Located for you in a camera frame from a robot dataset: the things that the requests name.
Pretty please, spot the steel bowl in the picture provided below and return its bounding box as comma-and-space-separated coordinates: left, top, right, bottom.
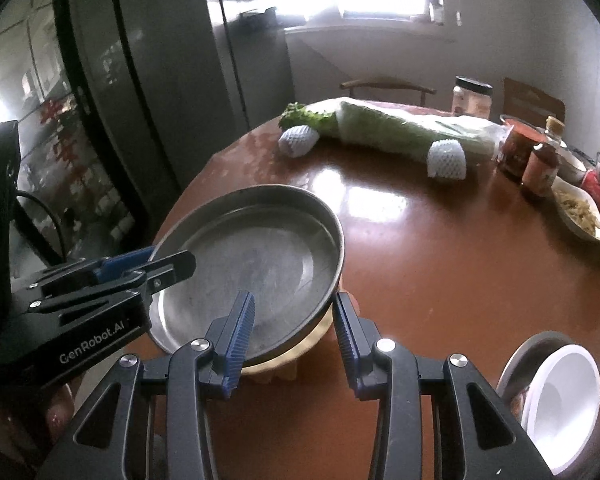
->
495, 330, 576, 413

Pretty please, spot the orange label sauce bottle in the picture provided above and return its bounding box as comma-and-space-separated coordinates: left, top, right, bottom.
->
521, 142, 561, 198

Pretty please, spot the green leaf lettuce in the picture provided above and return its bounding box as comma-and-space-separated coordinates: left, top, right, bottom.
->
279, 101, 343, 136

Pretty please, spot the yellow shell-shaped plate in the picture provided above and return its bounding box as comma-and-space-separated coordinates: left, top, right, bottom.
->
240, 317, 333, 386

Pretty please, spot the person's left hand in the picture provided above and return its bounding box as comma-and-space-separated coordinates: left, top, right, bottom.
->
42, 382, 78, 441

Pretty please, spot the glass bottle with tan cap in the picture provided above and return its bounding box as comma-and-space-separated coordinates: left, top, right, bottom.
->
545, 116, 567, 150

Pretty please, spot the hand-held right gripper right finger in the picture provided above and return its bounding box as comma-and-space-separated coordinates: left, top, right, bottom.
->
331, 291, 553, 480

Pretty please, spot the plastic-wrapped napa cabbage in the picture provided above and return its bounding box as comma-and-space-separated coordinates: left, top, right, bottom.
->
337, 100, 512, 163

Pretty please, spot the round steel plate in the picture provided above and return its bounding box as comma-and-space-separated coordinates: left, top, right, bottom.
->
147, 185, 346, 367

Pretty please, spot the plate of food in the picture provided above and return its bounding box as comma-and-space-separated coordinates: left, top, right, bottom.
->
550, 176, 600, 244

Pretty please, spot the dark grey refrigerator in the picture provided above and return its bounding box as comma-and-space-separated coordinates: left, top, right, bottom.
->
55, 0, 297, 211

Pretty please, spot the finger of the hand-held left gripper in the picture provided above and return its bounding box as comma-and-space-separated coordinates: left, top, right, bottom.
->
29, 247, 156, 294
27, 250, 197, 314

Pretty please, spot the wooden chair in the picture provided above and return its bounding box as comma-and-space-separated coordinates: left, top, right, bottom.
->
340, 77, 438, 107

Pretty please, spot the red sauce jar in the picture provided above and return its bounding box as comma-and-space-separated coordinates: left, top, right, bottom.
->
497, 122, 546, 181

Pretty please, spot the fruit in white foam net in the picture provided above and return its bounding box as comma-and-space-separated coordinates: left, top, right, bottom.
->
278, 126, 321, 157
426, 140, 467, 180

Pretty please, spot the small bowl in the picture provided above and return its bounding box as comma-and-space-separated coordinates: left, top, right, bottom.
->
555, 147, 589, 184

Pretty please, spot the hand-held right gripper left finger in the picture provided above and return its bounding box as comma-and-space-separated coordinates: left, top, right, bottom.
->
35, 290, 257, 480

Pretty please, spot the red paper door decoration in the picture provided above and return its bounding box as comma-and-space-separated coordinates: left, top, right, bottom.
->
39, 95, 97, 186

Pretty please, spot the glass door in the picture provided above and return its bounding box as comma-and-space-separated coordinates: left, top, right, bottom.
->
0, 0, 148, 271

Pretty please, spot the glass jar with black lid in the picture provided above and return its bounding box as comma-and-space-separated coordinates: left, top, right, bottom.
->
452, 76, 494, 120

